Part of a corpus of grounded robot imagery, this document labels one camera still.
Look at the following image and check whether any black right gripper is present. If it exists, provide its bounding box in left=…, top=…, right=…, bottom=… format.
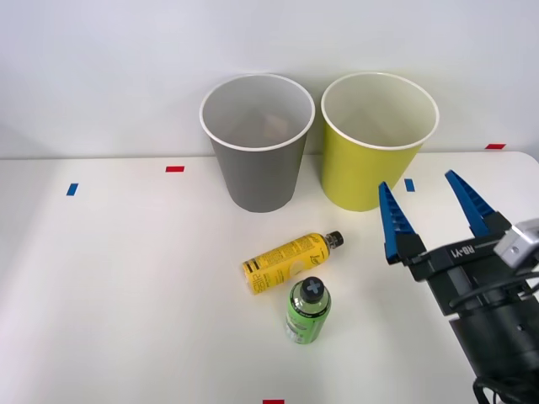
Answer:
left=377, top=169, right=528, bottom=316

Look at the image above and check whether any yellow-green plastic waste bin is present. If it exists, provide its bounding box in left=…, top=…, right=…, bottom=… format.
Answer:
left=320, top=72, right=440, bottom=213

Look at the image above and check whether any yellow bottle black cap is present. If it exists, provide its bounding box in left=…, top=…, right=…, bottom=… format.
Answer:
left=242, top=230, right=345, bottom=297

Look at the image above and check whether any green bottle black cap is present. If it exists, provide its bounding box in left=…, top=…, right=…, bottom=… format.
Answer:
left=285, top=276, right=333, bottom=347

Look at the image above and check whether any grey plastic waste bin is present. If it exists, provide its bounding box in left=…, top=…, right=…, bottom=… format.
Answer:
left=199, top=73, right=317, bottom=214

